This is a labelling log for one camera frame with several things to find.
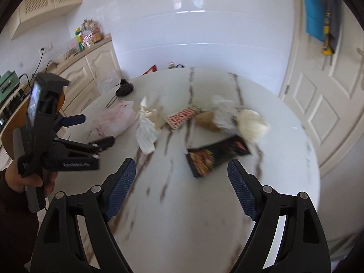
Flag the pink plastic bag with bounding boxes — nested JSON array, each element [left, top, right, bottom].
[[90, 101, 137, 138]]

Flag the red bag on floor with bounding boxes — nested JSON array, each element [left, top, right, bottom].
[[144, 65, 157, 75]]

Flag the black small object on table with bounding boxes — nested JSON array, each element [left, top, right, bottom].
[[115, 79, 134, 97]]

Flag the white tissue paper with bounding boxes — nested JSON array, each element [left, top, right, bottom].
[[136, 97, 162, 155]]

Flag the red patterned small packet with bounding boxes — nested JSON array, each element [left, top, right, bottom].
[[165, 105, 200, 129]]

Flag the black snack wrapper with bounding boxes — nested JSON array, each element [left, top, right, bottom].
[[186, 135, 250, 177]]

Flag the person's left hand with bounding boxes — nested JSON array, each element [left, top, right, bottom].
[[4, 162, 58, 196]]

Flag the round white marble table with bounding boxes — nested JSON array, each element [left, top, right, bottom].
[[56, 68, 320, 272]]

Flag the bottles on counter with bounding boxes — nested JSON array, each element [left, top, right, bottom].
[[75, 20, 102, 51]]

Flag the cream upper wall cabinets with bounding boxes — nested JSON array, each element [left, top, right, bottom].
[[8, 0, 83, 40]]

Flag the green appliance on counter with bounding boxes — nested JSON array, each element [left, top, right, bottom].
[[0, 71, 20, 105]]

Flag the cream kitchen counter cabinets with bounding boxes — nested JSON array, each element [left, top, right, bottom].
[[0, 33, 124, 172]]

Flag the white panel door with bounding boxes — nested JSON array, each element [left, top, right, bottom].
[[280, 0, 363, 176]]

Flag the blue apron on door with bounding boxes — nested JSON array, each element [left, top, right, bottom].
[[304, 0, 324, 42]]

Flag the brown wooden chair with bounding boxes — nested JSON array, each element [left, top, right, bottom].
[[1, 92, 65, 160]]

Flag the dark grey hanging cloth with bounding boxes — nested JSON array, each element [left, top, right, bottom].
[[320, 0, 342, 56]]

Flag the clear barcode plastic wrapper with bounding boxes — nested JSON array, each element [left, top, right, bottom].
[[212, 95, 242, 134]]

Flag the cream dough lump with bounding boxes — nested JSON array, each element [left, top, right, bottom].
[[236, 109, 270, 143]]

